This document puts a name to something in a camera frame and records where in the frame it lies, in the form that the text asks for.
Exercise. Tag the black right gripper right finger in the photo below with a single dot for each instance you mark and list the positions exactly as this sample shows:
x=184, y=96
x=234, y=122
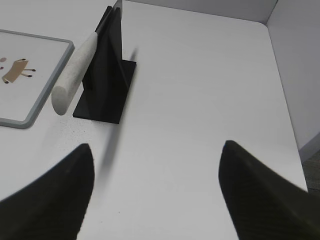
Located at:
x=262, y=204

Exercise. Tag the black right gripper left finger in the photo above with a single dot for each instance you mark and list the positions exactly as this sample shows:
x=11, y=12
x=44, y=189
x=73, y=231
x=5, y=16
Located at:
x=53, y=206

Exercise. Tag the white handled kitchen knife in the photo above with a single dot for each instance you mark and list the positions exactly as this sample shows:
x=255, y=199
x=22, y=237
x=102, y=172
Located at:
x=72, y=75

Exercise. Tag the black knife stand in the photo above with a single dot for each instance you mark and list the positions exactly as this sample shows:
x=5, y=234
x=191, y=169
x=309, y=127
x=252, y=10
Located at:
x=107, y=81

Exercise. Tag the white grey cutting board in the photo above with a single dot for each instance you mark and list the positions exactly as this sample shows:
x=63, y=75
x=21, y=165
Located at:
x=30, y=65

